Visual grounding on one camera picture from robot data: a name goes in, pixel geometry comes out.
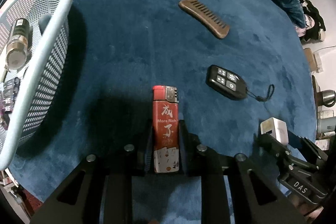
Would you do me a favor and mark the white wall charger cube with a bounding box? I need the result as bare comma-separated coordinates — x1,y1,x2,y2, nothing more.
260,117,289,145

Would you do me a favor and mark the red and white lighter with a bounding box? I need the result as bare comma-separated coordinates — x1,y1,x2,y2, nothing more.
153,85,179,173

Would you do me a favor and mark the pack of batteries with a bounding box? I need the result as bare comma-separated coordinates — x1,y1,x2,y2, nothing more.
2,77,21,113

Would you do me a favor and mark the dark green labelled jar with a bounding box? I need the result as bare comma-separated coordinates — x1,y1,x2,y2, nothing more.
6,18,30,70

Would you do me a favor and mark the black four-button key fob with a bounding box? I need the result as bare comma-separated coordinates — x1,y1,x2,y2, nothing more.
206,65,275,102

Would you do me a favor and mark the brown wooden comb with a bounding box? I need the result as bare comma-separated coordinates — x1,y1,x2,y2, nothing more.
178,0,230,39

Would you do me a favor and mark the light blue plastic basket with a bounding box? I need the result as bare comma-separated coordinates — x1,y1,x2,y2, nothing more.
1,0,73,170

